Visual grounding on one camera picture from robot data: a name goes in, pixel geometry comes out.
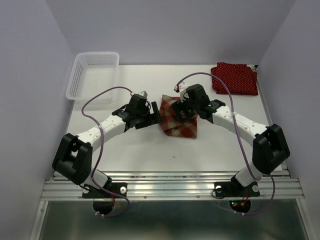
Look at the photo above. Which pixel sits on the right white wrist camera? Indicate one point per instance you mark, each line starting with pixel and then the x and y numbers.
pixel 181 88

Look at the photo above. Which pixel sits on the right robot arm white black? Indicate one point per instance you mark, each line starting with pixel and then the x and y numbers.
pixel 269 145

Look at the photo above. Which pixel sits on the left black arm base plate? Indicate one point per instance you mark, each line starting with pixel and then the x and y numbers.
pixel 119 190

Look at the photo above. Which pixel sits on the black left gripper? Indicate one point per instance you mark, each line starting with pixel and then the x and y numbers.
pixel 153 118

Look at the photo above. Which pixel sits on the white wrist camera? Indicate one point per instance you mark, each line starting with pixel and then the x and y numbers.
pixel 143 94
pixel 181 88

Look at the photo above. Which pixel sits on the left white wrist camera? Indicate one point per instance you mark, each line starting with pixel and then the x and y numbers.
pixel 143 94

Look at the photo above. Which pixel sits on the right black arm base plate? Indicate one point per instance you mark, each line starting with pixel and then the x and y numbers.
pixel 229 189

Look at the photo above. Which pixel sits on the plaid red beige skirt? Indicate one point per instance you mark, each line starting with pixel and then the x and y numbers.
pixel 171 126

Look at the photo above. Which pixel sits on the white plastic basket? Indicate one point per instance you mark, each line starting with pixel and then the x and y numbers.
pixel 92 73

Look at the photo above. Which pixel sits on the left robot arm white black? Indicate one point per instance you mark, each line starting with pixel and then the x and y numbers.
pixel 73 158

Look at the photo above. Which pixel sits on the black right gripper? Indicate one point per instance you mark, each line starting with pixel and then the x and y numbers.
pixel 179 106

